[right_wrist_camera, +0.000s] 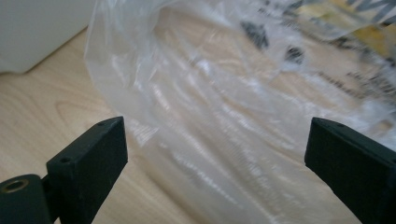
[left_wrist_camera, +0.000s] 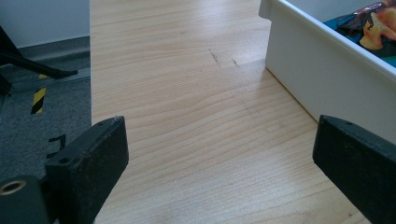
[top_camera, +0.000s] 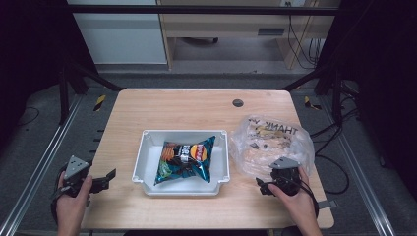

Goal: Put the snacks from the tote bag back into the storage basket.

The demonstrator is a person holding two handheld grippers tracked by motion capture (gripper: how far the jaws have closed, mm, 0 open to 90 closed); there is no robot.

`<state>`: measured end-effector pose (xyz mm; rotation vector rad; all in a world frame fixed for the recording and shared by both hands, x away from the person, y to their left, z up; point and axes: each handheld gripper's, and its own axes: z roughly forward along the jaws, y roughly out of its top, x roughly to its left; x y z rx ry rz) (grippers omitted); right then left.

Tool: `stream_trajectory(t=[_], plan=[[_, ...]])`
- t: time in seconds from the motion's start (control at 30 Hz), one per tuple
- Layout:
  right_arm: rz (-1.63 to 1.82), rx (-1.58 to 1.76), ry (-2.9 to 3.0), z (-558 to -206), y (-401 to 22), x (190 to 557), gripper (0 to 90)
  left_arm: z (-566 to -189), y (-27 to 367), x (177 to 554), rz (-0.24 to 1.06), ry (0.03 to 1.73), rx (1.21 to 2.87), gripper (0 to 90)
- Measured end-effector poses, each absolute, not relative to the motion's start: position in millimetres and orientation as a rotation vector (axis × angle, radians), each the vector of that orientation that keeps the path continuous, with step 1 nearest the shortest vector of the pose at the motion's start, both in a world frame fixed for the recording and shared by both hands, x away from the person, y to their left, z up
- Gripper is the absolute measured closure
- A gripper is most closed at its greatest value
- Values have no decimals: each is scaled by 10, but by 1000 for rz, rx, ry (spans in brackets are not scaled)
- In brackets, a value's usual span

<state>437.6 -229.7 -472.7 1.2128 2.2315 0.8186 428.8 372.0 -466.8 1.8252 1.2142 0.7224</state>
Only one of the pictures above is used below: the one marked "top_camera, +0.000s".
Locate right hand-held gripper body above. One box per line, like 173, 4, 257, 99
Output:
268, 156, 303, 198

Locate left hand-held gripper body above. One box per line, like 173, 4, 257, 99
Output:
62, 155, 102, 198

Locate clear plastic bag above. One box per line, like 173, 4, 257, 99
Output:
227, 114, 316, 181

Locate white plastic tray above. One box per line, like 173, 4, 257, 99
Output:
131, 129, 231, 197

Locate blue chip bag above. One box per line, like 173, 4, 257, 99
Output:
153, 135, 217, 186

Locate person's right hand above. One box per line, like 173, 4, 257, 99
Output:
267, 165, 319, 228

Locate person's left hand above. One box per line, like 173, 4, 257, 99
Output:
54, 174, 94, 227

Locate grey tape strip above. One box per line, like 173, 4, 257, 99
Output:
316, 200, 338, 210

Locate yellow black tape piece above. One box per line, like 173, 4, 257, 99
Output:
92, 94, 107, 113

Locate white cabinet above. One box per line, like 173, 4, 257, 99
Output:
66, 0, 168, 66

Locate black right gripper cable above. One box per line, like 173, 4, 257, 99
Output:
267, 178, 320, 220

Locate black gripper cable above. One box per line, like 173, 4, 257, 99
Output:
267, 178, 320, 220
49, 164, 68, 227

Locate aluminium floor rail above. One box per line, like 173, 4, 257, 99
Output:
319, 95, 396, 236
0, 93, 84, 236

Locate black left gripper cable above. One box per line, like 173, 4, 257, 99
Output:
49, 164, 68, 227

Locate black floor cables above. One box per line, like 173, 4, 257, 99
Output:
309, 79, 361, 196

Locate thin black floor cable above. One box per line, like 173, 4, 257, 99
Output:
19, 105, 40, 128

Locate black metal frame stand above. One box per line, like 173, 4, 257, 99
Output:
58, 61, 128, 126
280, 63, 344, 128

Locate yellow-handled tool right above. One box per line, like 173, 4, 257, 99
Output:
303, 95, 323, 111

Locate black hanging cables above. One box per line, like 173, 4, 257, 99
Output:
286, 1, 325, 70

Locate black horizontal frame bar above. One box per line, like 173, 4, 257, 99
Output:
64, 4, 342, 17

